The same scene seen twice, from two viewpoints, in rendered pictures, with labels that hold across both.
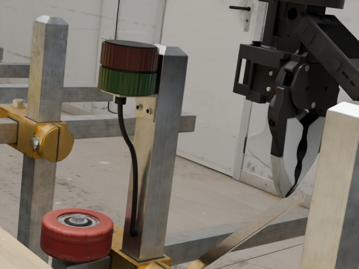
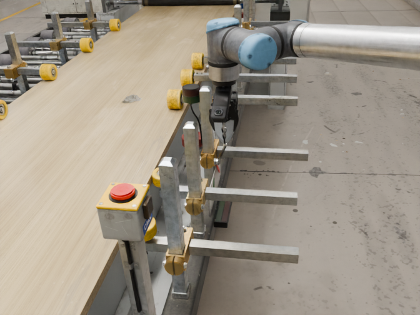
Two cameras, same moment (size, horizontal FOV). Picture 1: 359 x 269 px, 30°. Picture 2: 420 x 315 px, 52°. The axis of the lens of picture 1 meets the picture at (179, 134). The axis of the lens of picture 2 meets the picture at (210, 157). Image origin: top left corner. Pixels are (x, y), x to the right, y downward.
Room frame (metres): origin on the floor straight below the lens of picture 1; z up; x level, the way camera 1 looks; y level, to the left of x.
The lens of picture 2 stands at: (-0.09, -1.03, 1.63)
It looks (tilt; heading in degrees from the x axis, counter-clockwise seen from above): 31 degrees down; 52
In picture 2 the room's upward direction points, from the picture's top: 3 degrees counter-clockwise
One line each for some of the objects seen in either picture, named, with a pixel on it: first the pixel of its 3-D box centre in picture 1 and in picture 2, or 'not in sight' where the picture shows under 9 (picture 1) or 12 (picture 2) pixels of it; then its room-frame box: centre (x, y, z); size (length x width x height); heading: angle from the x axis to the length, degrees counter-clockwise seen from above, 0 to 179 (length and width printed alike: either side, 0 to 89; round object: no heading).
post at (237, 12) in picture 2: not in sight; (238, 50); (1.47, 0.69, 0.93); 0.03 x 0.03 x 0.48; 41
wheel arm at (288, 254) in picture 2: not in sight; (215, 249); (0.44, -0.35, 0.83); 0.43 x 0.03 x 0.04; 131
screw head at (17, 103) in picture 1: (18, 103); not in sight; (0.97, 0.24, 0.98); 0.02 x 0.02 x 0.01
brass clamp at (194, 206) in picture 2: not in sight; (197, 196); (0.55, -0.13, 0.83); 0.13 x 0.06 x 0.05; 41
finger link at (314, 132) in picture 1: (288, 149); (230, 128); (0.70, -0.12, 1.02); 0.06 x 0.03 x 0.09; 41
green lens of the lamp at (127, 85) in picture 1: (127, 79); (192, 97); (0.69, 0.06, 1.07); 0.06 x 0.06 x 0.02
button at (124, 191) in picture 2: not in sight; (122, 193); (0.15, -0.48, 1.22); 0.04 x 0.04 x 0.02
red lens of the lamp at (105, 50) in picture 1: (130, 55); (191, 90); (0.69, 0.06, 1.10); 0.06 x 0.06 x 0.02
